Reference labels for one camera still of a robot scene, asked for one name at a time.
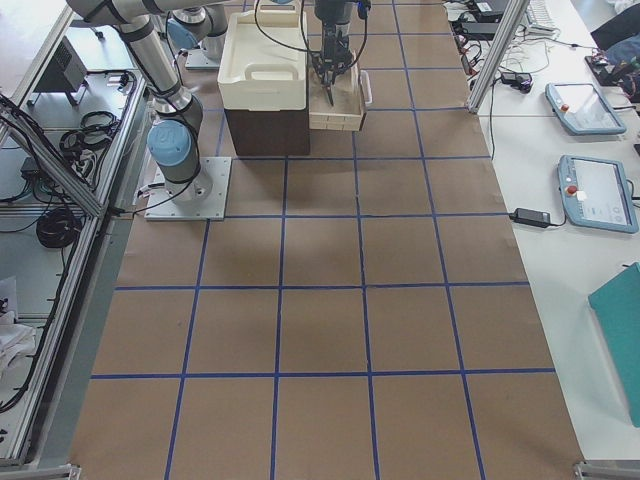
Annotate upper teach pendant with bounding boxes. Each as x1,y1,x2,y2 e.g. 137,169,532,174
545,83,627,136

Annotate lower teach pendant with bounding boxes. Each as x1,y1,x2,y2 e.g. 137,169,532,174
557,155,639,234

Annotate teach pendant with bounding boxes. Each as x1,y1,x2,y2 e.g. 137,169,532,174
545,83,627,136
557,155,639,234

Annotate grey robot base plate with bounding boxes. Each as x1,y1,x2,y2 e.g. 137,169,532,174
143,157,232,221

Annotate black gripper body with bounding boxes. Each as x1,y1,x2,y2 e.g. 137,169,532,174
311,22,354,75

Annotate grey electronics box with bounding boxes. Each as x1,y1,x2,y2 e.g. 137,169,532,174
27,36,88,107

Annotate grey scissors with orange accents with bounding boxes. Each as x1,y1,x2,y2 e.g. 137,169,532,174
320,70,334,106

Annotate black coiled cable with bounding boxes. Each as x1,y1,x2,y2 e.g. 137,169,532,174
35,207,81,250

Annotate aluminium frame post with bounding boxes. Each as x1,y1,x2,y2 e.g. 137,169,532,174
467,0,529,114

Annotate wooden drawer with white handle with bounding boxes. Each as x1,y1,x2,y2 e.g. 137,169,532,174
308,63,372,131

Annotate black power adapter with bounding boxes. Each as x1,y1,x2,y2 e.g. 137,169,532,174
509,208,552,229

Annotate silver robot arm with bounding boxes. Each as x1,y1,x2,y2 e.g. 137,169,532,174
68,1,227,203

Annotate cream tray topped cabinet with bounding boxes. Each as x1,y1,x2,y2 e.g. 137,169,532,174
217,2,310,157

